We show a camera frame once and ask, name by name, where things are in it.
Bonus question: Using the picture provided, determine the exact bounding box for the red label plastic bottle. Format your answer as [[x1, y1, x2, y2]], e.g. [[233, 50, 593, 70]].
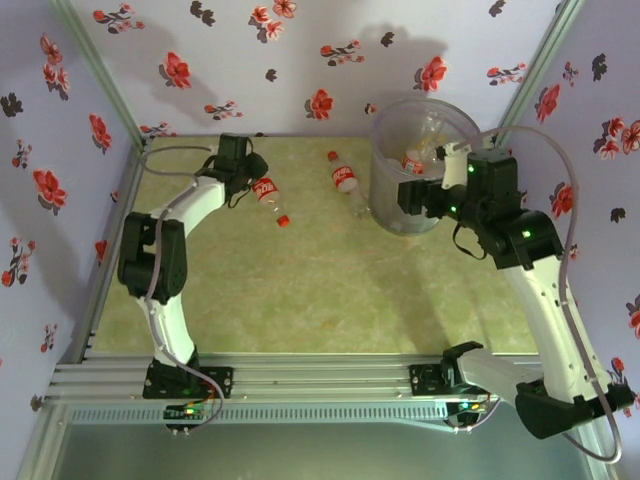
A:
[[326, 150, 371, 221], [401, 148, 427, 176], [251, 175, 293, 230]]

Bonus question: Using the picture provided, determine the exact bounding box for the yellow label plastic bottle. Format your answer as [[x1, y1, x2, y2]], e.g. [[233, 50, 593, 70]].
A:
[[418, 112, 451, 154]]

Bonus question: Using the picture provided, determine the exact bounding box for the translucent plastic bin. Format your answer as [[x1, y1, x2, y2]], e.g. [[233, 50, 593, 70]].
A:
[[368, 97, 484, 236]]

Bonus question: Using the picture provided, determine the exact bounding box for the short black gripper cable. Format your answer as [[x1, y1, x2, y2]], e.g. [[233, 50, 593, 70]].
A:
[[452, 219, 489, 261], [227, 177, 252, 210]]

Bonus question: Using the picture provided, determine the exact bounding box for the left arm grey cable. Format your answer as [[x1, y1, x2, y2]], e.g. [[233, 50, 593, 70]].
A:
[[139, 144, 225, 401]]

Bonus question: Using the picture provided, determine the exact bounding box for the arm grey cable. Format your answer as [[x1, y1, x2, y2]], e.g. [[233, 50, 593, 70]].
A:
[[452, 125, 624, 465], [139, 144, 225, 401]]

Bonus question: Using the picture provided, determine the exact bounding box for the aluminium corner post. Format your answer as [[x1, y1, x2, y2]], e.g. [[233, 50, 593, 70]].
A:
[[492, 0, 587, 144], [48, 0, 151, 149]]

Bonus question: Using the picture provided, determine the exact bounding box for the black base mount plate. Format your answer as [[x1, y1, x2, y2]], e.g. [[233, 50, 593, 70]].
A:
[[408, 363, 447, 397], [143, 363, 235, 400]]

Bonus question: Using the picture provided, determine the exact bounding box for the aluminium front rail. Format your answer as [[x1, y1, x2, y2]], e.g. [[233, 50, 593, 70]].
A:
[[47, 351, 544, 402]]

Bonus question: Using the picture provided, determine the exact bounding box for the grey base cable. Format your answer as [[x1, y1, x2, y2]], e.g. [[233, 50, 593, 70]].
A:
[[168, 387, 225, 433], [448, 394, 504, 434]]

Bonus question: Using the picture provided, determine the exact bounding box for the perforated metal cable duct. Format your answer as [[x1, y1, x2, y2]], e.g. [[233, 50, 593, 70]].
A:
[[69, 402, 451, 427]]

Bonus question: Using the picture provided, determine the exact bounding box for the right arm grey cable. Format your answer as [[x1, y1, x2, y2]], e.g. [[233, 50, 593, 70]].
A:
[[452, 125, 624, 465]]

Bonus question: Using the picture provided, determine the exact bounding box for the aluminium frame leg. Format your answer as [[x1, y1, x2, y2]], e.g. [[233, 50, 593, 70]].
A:
[[574, 429, 617, 480], [17, 404, 71, 480]]

